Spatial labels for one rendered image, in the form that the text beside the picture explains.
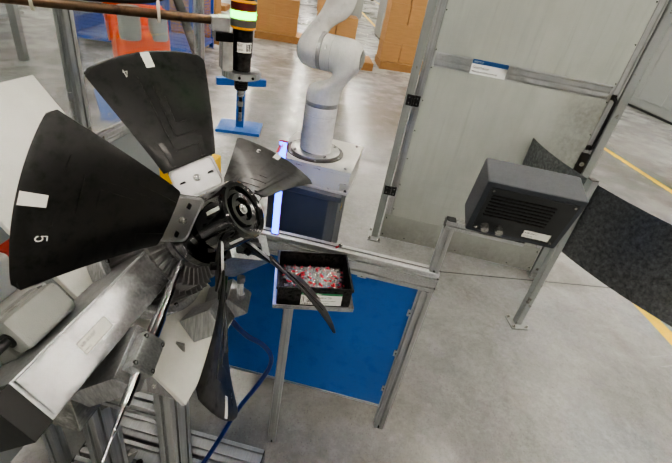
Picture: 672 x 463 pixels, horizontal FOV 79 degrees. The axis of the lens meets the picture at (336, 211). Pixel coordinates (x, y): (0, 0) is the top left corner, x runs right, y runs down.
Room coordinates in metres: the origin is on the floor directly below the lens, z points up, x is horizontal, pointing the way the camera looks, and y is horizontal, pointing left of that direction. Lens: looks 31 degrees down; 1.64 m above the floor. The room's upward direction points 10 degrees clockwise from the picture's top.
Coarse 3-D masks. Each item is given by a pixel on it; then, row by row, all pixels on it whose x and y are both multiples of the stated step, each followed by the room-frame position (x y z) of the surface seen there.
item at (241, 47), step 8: (240, 32) 0.73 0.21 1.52; (248, 32) 0.74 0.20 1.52; (240, 40) 0.73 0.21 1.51; (248, 40) 0.74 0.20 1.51; (240, 48) 0.73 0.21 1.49; (248, 48) 0.74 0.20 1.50; (240, 56) 0.73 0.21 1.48; (248, 56) 0.74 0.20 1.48; (240, 64) 0.74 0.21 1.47; (248, 64) 0.74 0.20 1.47; (240, 88) 0.74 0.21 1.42
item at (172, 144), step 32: (96, 64) 0.72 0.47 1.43; (128, 64) 0.75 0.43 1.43; (160, 64) 0.79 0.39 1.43; (192, 64) 0.84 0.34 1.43; (128, 96) 0.72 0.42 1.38; (160, 96) 0.75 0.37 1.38; (192, 96) 0.78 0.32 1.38; (128, 128) 0.69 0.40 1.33; (160, 128) 0.71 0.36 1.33; (192, 128) 0.74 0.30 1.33; (160, 160) 0.68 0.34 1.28; (192, 160) 0.70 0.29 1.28
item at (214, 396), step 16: (224, 272) 0.53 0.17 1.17; (224, 288) 0.51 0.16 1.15; (224, 304) 0.48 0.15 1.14; (224, 320) 0.46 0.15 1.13; (224, 336) 0.44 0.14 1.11; (208, 352) 0.38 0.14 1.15; (224, 352) 0.42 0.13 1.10; (208, 368) 0.36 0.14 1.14; (224, 368) 0.41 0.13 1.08; (208, 384) 0.35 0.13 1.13; (224, 384) 0.39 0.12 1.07; (208, 400) 0.33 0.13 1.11; (224, 400) 0.37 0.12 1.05; (224, 416) 0.36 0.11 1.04
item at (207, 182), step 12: (180, 168) 0.69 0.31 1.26; (192, 168) 0.70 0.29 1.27; (204, 168) 0.70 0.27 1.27; (216, 168) 0.71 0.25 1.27; (180, 180) 0.68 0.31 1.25; (192, 180) 0.68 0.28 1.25; (204, 180) 0.69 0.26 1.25; (216, 180) 0.70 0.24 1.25; (180, 192) 0.66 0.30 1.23; (192, 192) 0.67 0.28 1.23; (204, 192) 0.68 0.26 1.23
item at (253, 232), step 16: (208, 192) 0.66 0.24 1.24; (224, 192) 0.63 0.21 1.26; (240, 192) 0.69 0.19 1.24; (208, 208) 0.61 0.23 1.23; (224, 208) 0.61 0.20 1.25; (256, 208) 0.69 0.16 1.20; (208, 224) 0.60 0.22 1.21; (224, 224) 0.59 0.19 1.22; (240, 224) 0.62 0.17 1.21; (256, 224) 0.66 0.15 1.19; (192, 240) 0.61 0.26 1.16; (208, 240) 0.60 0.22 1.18; (224, 240) 0.60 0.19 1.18; (192, 256) 0.59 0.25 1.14; (208, 256) 0.62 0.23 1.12
